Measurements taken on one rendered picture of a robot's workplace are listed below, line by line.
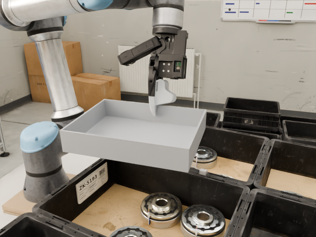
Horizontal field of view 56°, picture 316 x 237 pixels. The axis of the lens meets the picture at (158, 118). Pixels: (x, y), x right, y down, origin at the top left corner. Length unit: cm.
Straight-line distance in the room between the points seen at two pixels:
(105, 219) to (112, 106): 29
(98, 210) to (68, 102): 41
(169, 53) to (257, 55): 306
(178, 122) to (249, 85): 312
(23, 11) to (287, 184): 88
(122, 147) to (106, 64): 371
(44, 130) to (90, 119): 29
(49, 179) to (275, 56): 314
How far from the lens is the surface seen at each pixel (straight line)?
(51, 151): 100
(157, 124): 75
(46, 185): 104
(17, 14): 92
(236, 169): 100
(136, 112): 77
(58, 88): 106
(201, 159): 97
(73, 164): 130
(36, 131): 101
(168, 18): 73
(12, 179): 129
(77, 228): 63
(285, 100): 390
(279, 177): 100
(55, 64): 106
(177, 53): 73
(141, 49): 74
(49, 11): 83
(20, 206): 108
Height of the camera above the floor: 134
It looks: 22 degrees down
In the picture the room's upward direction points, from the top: straight up
